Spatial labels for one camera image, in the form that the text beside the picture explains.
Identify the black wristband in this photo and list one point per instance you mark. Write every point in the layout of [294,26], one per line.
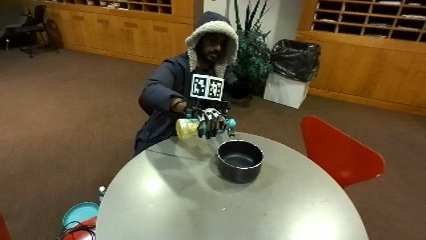
[178,103]

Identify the white marker cube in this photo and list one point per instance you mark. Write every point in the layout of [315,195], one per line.
[206,87]

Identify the black cooking pot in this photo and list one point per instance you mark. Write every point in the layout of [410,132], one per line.
[239,163]

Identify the the person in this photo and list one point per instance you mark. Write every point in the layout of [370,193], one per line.
[163,83]

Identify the white trash bin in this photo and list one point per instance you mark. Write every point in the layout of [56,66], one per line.
[286,91]

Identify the green potted plant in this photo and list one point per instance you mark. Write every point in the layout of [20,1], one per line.
[253,56]

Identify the black trash bag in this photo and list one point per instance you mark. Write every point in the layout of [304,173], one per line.
[294,58]

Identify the red chair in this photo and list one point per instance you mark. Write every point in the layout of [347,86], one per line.
[336,156]

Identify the small white bottle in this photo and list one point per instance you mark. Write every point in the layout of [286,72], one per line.
[102,193]

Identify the wooden cabinet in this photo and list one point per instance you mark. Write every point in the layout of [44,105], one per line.
[127,33]

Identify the red seat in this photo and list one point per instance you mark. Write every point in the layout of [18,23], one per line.
[86,223]

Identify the wooden cubby shelf unit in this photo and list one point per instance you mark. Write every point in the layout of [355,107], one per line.
[367,60]

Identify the black chair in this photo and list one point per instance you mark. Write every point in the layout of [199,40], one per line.
[37,26]

